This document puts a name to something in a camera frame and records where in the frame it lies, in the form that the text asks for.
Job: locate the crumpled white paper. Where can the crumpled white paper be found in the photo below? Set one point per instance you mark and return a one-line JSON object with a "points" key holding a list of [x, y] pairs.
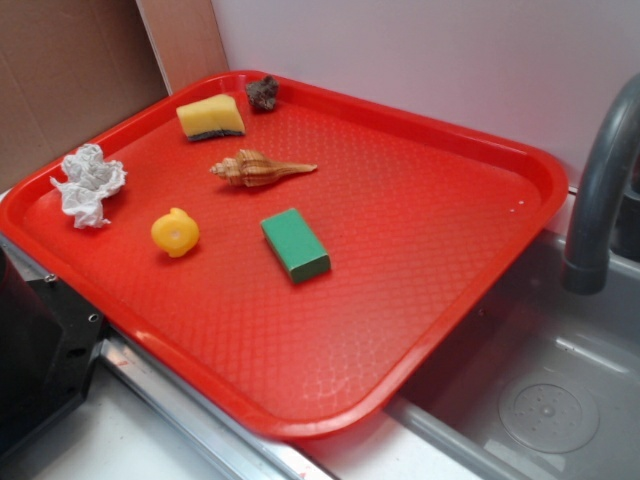
{"points": [[90, 179]]}

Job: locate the yellow sponge with dark base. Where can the yellow sponge with dark base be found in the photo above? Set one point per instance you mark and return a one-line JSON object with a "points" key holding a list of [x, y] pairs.
{"points": [[213, 117]]}

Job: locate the green sponge block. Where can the green sponge block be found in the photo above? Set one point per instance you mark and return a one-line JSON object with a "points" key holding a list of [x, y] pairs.
{"points": [[296, 246]]}

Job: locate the brown cardboard panel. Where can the brown cardboard panel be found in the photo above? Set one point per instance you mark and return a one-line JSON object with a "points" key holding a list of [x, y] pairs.
{"points": [[72, 69]]}

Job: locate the grey curved faucet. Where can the grey curved faucet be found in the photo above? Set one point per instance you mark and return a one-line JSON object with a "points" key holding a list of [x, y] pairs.
{"points": [[605, 216]]}

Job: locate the dark brown rock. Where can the dark brown rock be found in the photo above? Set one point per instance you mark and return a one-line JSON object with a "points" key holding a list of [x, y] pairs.
{"points": [[262, 94]]}

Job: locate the red plastic tray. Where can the red plastic tray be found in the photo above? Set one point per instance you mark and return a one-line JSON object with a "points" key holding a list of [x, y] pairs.
{"points": [[419, 217]]}

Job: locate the striped spiral seashell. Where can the striped spiral seashell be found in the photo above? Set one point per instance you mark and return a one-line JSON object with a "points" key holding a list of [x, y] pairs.
{"points": [[251, 168]]}

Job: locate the grey plastic sink basin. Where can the grey plastic sink basin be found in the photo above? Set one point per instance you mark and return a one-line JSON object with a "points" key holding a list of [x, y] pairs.
{"points": [[536, 382]]}

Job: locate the yellow rubber duck toy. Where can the yellow rubber duck toy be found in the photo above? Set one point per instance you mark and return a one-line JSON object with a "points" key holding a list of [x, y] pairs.
{"points": [[175, 233]]}

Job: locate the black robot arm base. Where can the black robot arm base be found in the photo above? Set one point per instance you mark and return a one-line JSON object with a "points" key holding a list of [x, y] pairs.
{"points": [[50, 339]]}

